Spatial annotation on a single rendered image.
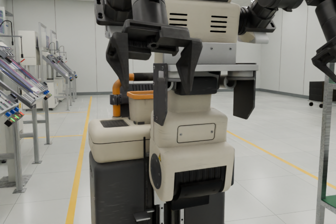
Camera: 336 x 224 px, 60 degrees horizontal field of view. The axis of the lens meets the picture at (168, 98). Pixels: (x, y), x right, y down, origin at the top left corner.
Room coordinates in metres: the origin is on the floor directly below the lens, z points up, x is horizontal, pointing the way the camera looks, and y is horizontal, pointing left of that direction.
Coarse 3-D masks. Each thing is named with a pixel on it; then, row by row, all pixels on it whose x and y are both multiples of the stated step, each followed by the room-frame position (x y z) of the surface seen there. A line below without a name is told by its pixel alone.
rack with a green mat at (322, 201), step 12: (324, 84) 1.44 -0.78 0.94; (324, 96) 1.44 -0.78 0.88; (324, 108) 1.43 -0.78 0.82; (324, 120) 1.43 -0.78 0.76; (324, 132) 1.42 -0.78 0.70; (324, 144) 1.42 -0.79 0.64; (324, 156) 1.42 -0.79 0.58; (324, 168) 1.42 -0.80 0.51; (324, 180) 1.42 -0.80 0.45; (324, 192) 1.43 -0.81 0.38; (324, 204) 1.39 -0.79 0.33
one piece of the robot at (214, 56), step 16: (208, 48) 0.81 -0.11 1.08; (224, 48) 0.83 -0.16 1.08; (160, 64) 0.73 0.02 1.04; (208, 64) 0.72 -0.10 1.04; (224, 64) 0.73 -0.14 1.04; (240, 64) 0.75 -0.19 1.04; (256, 64) 0.76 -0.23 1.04; (160, 80) 0.71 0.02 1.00; (176, 80) 0.70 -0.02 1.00; (208, 80) 0.83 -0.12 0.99; (224, 80) 0.84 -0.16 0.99; (240, 80) 0.84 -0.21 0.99; (160, 96) 0.73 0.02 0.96; (240, 96) 0.84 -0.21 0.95; (160, 112) 0.73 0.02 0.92; (240, 112) 0.84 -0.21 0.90
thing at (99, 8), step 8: (96, 0) 0.79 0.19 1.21; (104, 0) 0.74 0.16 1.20; (112, 0) 0.72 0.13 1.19; (120, 0) 0.72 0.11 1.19; (128, 0) 0.73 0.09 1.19; (96, 8) 0.77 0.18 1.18; (104, 8) 0.75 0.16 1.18; (112, 8) 0.73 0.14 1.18; (120, 8) 0.74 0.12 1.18; (128, 8) 0.75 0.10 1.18; (96, 16) 0.75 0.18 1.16; (104, 16) 0.76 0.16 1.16; (112, 16) 0.75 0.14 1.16; (120, 16) 0.75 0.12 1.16; (128, 16) 0.76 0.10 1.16; (104, 24) 0.76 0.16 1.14; (112, 24) 0.76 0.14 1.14; (120, 24) 0.77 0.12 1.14
